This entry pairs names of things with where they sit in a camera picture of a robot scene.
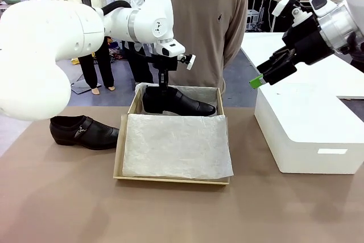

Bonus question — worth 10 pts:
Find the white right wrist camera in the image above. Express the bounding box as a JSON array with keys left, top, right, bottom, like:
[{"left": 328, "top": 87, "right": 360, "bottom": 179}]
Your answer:
[{"left": 271, "top": 0, "right": 312, "bottom": 27}]

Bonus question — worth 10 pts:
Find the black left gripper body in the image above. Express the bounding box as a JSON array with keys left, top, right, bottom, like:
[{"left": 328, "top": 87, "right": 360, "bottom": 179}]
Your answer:
[{"left": 153, "top": 53, "right": 180, "bottom": 72}]

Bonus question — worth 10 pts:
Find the white tissue wrapping paper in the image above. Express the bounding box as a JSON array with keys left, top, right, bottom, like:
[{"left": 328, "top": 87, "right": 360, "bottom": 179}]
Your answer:
[{"left": 122, "top": 83, "right": 234, "bottom": 184}]

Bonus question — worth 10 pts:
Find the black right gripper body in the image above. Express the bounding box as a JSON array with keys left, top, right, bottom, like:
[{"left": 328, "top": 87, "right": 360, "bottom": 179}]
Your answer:
[{"left": 282, "top": 15, "right": 336, "bottom": 67}]

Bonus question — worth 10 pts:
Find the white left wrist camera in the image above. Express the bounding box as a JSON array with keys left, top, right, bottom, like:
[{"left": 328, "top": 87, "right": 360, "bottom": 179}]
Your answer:
[{"left": 177, "top": 53, "right": 197, "bottom": 71}]

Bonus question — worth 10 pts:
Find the black left arm hose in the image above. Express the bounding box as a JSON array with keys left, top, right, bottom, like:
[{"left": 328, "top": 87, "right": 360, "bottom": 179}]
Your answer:
[{"left": 101, "top": 0, "right": 132, "bottom": 17}]

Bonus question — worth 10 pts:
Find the pile of colourful clothes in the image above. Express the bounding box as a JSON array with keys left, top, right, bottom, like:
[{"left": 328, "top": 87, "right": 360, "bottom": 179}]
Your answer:
[{"left": 71, "top": 36, "right": 125, "bottom": 65}]

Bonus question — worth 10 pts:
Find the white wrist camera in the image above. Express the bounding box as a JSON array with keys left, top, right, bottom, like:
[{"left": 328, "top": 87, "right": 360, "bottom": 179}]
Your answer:
[
  {"left": 271, "top": 0, "right": 312, "bottom": 27},
  {"left": 177, "top": 53, "right": 197, "bottom": 71}
]

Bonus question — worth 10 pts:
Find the grey metal frame workbench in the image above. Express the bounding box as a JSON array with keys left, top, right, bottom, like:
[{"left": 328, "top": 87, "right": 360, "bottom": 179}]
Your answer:
[{"left": 0, "top": 0, "right": 46, "bottom": 9}]

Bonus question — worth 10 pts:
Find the person in beige sweater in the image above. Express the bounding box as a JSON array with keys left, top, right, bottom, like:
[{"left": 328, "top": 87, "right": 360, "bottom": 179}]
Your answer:
[{"left": 149, "top": 0, "right": 250, "bottom": 95}]

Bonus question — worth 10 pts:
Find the white plastic bin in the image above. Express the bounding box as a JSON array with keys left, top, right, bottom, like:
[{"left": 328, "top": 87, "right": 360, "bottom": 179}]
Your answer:
[{"left": 254, "top": 82, "right": 364, "bottom": 175}]

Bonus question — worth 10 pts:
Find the bystander in dark clothes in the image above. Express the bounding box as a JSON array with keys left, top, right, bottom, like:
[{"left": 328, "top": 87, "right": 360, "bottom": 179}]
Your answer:
[{"left": 350, "top": 55, "right": 364, "bottom": 73}]

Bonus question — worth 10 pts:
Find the black leather buckle shoe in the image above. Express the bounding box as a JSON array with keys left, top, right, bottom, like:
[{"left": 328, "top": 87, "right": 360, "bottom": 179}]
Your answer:
[
  {"left": 49, "top": 115, "right": 120, "bottom": 150},
  {"left": 141, "top": 85, "right": 217, "bottom": 118}
]

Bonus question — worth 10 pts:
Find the dark grey floor board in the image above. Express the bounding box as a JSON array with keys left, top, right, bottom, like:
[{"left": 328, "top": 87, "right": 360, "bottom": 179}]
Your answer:
[{"left": 70, "top": 80, "right": 102, "bottom": 94}]

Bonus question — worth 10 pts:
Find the brown cardboard shoe box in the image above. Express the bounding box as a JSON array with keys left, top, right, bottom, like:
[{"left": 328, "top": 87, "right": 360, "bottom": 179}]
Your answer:
[{"left": 113, "top": 85, "right": 230, "bottom": 186}]

